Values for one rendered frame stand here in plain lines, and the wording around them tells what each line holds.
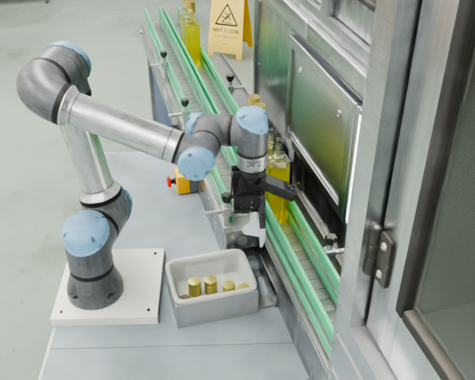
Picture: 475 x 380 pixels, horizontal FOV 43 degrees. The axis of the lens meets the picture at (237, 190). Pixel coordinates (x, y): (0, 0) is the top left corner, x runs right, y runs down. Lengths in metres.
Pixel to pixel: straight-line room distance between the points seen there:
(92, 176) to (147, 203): 0.49
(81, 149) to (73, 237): 0.22
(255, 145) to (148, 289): 0.53
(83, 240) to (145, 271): 0.28
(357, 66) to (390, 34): 0.92
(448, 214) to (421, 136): 0.07
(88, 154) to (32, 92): 0.26
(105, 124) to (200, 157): 0.22
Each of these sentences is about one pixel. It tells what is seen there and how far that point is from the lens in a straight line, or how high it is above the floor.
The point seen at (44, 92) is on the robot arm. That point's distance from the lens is 1.38.
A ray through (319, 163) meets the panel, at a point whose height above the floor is 1.05.
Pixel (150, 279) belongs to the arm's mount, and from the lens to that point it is 1.73.
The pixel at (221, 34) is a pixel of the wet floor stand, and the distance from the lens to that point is 5.11.
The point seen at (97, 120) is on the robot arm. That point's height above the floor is 1.33.
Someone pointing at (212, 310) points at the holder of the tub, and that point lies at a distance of 1.61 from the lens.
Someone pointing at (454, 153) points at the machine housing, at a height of 1.70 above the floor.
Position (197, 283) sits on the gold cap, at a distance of 1.65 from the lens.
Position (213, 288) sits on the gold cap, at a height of 0.79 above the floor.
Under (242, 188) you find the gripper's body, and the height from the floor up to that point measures 1.09.
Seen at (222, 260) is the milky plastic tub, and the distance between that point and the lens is 1.72.
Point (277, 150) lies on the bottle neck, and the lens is 1.62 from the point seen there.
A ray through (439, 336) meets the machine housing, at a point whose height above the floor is 1.54.
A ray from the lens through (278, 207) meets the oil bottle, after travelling 1.71.
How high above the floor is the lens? 1.94
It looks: 34 degrees down
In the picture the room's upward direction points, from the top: straight up
